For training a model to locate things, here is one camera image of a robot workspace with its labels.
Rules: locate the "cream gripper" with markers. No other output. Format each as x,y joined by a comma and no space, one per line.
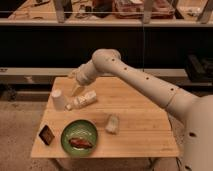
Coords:
80,79

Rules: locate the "white ceramic cup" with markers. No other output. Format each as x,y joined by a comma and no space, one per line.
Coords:
58,99

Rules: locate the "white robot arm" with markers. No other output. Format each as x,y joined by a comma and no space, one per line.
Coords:
195,113

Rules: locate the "green ceramic plate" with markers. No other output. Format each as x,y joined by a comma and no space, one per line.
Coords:
79,129

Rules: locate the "dark brown eraser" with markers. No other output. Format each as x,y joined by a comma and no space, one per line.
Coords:
46,135

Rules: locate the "white plastic bottle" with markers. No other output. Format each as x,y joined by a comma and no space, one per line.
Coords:
82,101

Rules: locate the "brown food piece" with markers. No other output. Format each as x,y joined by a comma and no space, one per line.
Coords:
80,143

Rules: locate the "wooden table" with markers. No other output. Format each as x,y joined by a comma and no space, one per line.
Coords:
144,129

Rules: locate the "red tray on shelf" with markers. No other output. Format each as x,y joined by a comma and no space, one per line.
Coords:
135,9

